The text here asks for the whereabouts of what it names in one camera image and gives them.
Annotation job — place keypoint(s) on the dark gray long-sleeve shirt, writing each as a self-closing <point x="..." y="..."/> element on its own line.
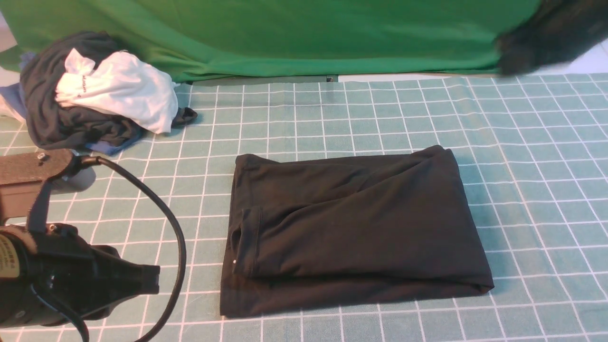
<point x="349" y="231"/>

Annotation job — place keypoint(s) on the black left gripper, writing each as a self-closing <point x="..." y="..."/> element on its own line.
<point x="54" y="278"/>

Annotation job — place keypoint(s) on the green backdrop cloth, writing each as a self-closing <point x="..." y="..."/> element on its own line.
<point x="206" y="39"/>

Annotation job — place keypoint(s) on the green checkered grid mat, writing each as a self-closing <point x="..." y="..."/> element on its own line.
<point x="534" y="162"/>

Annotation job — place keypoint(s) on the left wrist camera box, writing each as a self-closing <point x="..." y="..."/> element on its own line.
<point x="28" y="180"/>

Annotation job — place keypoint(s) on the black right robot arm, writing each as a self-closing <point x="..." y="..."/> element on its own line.
<point x="559" y="32"/>

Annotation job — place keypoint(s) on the white crumpled shirt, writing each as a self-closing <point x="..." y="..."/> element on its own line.
<point x="120" y="85"/>

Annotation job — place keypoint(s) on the dark crumpled clothes pile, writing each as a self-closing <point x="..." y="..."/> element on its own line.
<point x="51" y="126"/>

